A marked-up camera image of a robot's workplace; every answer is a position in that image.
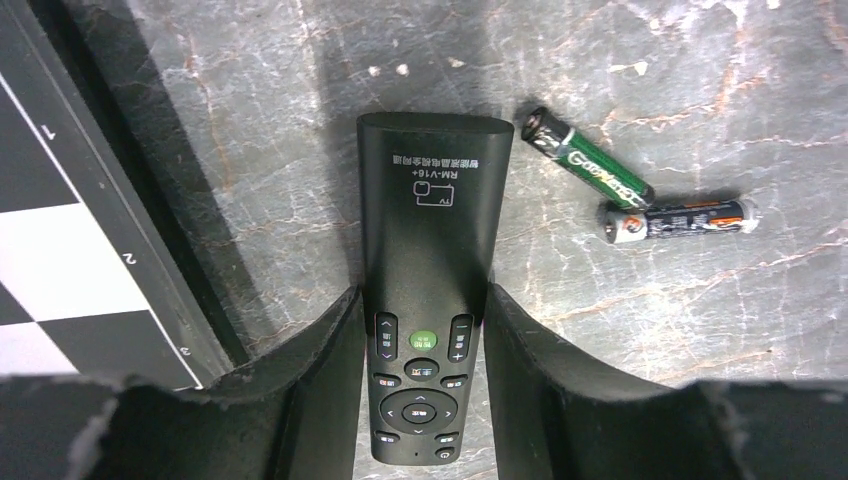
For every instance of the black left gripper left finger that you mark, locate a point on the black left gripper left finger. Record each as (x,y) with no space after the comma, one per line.
(290,414)

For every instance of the black white checkerboard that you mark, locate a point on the black white checkerboard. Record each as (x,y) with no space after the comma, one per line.
(97,276)

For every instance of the black remote with green button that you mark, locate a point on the black remote with green button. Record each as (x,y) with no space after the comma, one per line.
(432,187)

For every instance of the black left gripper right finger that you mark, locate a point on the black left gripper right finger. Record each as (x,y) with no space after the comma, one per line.
(560,413)

